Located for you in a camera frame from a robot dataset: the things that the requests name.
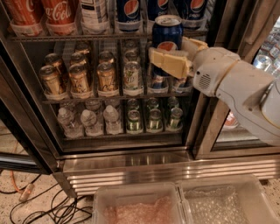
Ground red white can right compartment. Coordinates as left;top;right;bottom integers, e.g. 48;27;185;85
223;112;238;130

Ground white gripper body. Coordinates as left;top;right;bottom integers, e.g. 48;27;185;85
193;47;241;97

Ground right green can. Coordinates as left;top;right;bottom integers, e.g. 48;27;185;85
168;107;183;129

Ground white labelled can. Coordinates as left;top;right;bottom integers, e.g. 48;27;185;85
80;0;109;34

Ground gold can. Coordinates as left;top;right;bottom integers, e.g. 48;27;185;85
97;62;117;92
69;64;90;94
39;65;66;95

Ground front middle gold can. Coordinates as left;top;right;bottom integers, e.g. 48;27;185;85
69;64;90;94

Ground left clear plastic bin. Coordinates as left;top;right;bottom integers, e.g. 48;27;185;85
92;182;186;224

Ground orange extension cord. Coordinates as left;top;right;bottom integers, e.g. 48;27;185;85
10;141;36;202

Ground middle green can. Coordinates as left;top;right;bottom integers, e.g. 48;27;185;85
148;108;163;131

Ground clear plastic bin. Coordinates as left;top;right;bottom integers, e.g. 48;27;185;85
92;182;186;224
178;174;280;224

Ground stainless steel fridge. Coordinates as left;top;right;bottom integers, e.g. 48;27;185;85
0;0;280;198

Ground water bottle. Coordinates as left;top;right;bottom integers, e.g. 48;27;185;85
80;109;103;137
57;108;83;138
103;105;123;135

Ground right clear plastic bin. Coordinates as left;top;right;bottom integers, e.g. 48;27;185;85
178;174;280;224

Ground front right gold can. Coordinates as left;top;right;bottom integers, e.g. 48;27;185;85
97;62;117;92

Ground green white soda can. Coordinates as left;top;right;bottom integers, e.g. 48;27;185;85
123;61;142;90

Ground red coca-cola can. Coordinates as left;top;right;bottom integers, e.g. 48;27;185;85
41;0;78;36
3;0;44;36

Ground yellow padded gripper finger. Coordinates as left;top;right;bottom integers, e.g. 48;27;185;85
181;37;208;60
149;47;193;79

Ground right water bottle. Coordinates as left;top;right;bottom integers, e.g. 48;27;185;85
103;105;123;135

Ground left water bottle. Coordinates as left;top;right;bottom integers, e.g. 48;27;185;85
57;108;83;138

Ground left red bull can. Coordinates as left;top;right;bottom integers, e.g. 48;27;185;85
151;74;166;89

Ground right red coca-cola can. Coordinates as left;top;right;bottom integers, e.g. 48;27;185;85
41;0;78;36

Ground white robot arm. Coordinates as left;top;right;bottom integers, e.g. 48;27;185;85
149;38;280;146

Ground left red coca-cola can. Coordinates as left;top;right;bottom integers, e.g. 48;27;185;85
3;0;44;36

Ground right red bull can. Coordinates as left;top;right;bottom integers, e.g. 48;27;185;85
173;78;192;88

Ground red bull can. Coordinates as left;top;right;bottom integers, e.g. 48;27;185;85
173;78;192;88
151;74;166;89

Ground left green can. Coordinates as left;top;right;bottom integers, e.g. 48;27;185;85
127;109;142;131

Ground middle water bottle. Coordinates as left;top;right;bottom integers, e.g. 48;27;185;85
80;109;103;137

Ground front left gold can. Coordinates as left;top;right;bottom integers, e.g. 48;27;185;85
39;65;66;95

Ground black floor cables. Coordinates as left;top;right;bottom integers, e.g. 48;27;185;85
0;172;95;224

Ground blue pepsi can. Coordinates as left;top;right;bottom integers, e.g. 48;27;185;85
178;0;207;30
151;14;184;77
116;0;141;32

